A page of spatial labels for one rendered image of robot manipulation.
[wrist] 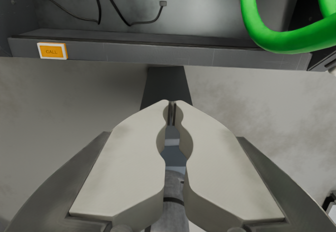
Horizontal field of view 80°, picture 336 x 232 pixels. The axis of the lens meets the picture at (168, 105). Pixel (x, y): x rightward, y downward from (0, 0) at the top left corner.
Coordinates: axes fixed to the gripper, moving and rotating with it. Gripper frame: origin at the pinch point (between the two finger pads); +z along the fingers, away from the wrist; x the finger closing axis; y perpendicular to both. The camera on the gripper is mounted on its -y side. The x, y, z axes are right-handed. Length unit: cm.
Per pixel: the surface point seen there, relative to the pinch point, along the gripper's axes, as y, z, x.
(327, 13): -5.2, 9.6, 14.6
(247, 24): -4.0, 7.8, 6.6
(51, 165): 137, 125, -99
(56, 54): 5.8, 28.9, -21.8
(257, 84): 49, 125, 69
